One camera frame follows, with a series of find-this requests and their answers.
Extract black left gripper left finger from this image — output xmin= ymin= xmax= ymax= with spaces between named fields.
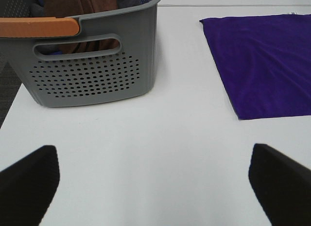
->
xmin=0 ymin=145 xmax=60 ymax=226

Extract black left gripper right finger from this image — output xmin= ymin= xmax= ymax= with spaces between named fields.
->
xmin=248 ymin=143 xmax=311 ymax=226

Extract purple towel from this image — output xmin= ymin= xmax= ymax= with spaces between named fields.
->
xmin=201 ymin=14 xmax=311 ymax=120

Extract grey perforated laundry basket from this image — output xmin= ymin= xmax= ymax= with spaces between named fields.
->
xmin=0 ymin=0 xmax=161 ymax=107

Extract grey towel in basket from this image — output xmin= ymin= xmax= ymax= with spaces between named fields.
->
xmin=30 ymin=3 xmax=45 ymax=17

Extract brown towel in basket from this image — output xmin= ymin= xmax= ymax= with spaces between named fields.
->
xmin=43 ymin=0 xmax=119 ymax=54

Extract orange basket handle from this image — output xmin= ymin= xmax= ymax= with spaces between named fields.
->
xmin=0 ymin=17 xmax=80 ymax=38

